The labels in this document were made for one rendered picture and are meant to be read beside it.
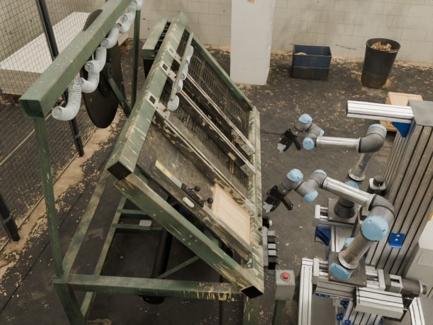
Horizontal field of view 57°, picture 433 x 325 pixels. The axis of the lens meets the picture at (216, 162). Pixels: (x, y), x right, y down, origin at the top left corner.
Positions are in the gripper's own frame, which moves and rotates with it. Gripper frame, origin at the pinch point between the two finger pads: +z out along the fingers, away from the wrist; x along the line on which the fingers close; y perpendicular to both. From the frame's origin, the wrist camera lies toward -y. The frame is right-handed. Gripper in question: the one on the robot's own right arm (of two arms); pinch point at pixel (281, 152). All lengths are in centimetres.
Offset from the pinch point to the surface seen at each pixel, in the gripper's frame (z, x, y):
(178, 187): 12, 70, 58
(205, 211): 22, 68, 35
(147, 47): 11, -51, 126
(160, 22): 14, -106, 132
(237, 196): 33.2, 29.1, 13.0
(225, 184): 26.5, 30.3, 26.1
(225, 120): 29, -43, 42
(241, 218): 41, 39, 4
